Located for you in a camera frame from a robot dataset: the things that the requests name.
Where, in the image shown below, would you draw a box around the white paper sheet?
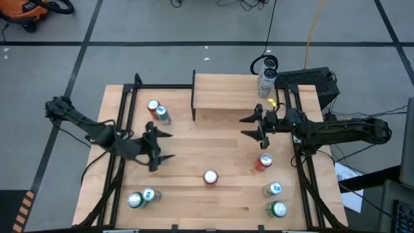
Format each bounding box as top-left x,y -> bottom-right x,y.
334,161 -> 365,213

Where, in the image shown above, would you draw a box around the black computer tower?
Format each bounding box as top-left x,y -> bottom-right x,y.
274,66 -> 341,111

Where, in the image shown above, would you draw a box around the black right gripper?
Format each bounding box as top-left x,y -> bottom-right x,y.
239,103 -> 286,150

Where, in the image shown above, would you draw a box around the orange Fanta can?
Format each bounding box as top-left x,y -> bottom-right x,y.
254,152 -> 274,173
147,99 -> 162,121
202,168 -> 219,187

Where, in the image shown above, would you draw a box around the black desk beam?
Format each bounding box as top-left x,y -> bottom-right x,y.
338,164 -> 402,194

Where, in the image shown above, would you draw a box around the black cable bundle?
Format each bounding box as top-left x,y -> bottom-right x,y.
323,105 -> 408,120

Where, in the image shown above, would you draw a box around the white Celsius can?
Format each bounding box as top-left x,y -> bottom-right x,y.
257,67 -> 278,100
261,55 -> 278,71

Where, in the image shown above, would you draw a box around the black vacuum hose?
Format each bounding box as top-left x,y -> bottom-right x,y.
32,0 -> 75,16

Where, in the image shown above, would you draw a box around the black mat orange stripes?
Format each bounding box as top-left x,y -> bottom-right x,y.
0,189 -> 36,233

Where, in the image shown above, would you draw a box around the wooden shelf black legs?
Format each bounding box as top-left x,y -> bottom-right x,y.
191,69 -> 281,122

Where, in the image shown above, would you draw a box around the orange shop vacuum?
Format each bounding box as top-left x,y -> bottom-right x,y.
0,0 -> 49,33

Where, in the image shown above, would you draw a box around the blue silver Red Bull can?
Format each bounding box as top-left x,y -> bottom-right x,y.
141,186 -> 162,203
155,105 -> 172,126
261,181 -> 283,198

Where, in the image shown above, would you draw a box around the black cable tangle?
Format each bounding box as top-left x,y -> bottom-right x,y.
215,0 -> 270,12

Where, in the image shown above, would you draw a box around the green Sprite can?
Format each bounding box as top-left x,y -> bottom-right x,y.
126,191 -> 149,210
265,200 -> 288,219

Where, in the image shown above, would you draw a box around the yellow cable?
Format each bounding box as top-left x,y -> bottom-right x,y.
303,0 -> 325,70

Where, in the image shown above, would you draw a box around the black coiled cable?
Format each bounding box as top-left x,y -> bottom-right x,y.
249,0 -> 279,76

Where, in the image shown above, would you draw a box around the black keyboard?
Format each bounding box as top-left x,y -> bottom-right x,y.
391,200 -> 414,233

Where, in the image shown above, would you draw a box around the dark gray desk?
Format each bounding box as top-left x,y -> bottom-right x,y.
378,179 -> 414,233

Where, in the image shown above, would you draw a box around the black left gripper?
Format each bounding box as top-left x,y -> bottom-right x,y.
134,121 -> 176,173

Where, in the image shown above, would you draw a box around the black aluminium table frame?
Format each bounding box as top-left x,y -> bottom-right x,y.
72,72 -> 349,233

